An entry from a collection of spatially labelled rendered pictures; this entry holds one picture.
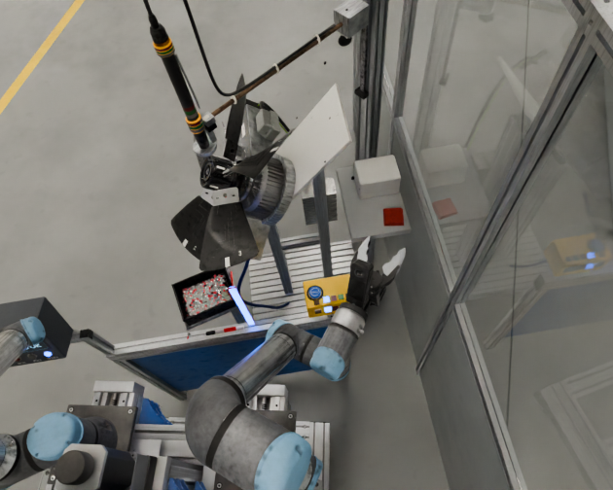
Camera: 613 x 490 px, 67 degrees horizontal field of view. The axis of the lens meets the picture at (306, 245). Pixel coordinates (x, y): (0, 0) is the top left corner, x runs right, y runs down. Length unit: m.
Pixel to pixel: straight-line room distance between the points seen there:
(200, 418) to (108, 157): 2.97
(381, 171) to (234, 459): 1.36
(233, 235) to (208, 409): 0.81
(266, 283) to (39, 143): 2.15
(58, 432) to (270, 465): 0.75
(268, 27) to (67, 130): 1.79
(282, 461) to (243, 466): 0.06
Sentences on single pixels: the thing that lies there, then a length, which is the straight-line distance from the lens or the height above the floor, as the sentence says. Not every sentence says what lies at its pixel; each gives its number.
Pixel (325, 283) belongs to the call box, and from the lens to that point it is 1.55.
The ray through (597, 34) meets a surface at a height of 2.03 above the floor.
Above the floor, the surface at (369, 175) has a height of 0.97.
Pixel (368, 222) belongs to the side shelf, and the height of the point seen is 0.86.
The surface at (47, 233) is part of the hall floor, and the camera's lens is 3.49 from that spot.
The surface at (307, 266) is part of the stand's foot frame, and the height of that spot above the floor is 0.08.
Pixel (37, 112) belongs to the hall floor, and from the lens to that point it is 4.30.
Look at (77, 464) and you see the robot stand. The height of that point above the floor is 1.57.
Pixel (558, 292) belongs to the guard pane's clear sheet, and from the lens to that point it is 1.03.
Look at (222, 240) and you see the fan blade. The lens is 1.57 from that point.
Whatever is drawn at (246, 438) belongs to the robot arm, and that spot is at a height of 1.68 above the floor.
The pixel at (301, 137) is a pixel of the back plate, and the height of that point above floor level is 1.19.
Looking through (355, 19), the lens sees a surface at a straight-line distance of 1.61.
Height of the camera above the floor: 2.49
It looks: 61 degrees down
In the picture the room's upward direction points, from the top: 10 degrees counter-clockwise
